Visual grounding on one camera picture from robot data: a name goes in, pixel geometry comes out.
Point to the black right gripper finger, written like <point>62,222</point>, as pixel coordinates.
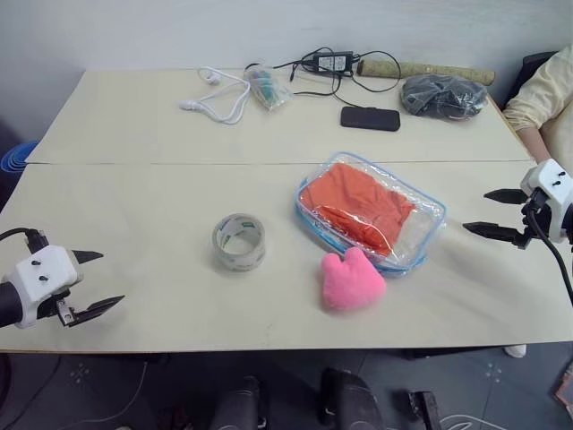
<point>503,196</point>
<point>490,230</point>

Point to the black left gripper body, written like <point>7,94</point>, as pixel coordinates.
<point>53,309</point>

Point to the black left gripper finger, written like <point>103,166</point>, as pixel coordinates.
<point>98,308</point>
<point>87,256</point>

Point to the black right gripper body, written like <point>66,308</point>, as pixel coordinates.
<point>536,217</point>

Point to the person's bare forearm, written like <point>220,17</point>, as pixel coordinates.
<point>535,141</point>

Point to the clear pouch with orange cloth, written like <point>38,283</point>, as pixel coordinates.
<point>423,228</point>

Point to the orange cloth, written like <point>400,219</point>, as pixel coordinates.
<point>353,192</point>

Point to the person in pale yellow top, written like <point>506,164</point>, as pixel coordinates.
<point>550,89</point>

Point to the blue round container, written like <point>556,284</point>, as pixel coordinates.
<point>18,159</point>

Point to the white shoe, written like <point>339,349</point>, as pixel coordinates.
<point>515,350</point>

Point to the rolled tan bamboo mat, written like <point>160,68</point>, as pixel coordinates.
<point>430,71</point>

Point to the clear packing tape roll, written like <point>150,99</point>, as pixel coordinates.
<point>237,263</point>

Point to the pink plush toy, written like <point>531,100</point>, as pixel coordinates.
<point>351,284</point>

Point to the black rectangular phone case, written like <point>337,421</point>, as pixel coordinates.
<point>370,118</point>

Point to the black power adapter brick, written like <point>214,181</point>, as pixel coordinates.
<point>333,62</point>

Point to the small clear plastic pouch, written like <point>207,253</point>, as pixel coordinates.
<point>267,87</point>

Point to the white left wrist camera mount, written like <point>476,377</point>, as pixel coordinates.
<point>45,271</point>

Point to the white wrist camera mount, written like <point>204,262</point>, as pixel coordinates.
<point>45,271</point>
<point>550,177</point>

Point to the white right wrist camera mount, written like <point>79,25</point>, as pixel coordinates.
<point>550,177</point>

